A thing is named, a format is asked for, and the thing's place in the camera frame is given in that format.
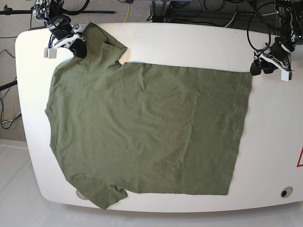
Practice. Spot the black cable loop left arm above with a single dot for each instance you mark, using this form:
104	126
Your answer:
258	24

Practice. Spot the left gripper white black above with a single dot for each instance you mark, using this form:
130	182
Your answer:
278	57

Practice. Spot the black tripod stand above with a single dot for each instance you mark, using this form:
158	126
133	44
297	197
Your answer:
23	11

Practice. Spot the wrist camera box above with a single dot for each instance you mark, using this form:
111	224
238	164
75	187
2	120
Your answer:
50	53
286	75

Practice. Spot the table grommet hole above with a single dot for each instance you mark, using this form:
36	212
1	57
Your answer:
82	197
286	192

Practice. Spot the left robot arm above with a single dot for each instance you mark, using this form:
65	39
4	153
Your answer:
290	15

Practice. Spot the right table grommet hole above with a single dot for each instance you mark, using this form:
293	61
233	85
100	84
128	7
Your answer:
286	192

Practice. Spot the red triangle sticker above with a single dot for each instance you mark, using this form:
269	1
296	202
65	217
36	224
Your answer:
300	160

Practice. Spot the left table grommet hole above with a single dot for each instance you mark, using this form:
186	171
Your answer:
82	197

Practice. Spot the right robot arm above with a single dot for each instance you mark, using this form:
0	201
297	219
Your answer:
54	19

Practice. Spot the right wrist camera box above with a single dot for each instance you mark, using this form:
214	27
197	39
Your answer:
50	53

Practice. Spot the olive green T-shirt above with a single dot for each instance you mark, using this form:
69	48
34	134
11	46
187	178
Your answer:
144	128

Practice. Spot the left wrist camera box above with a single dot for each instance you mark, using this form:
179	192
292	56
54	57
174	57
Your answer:
286	75

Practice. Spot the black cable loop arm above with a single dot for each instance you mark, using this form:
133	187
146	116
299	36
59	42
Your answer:
258	24
74	7

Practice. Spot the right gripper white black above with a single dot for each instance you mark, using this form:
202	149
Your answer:
69	37

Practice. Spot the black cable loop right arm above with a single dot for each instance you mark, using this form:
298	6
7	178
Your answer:
74	7

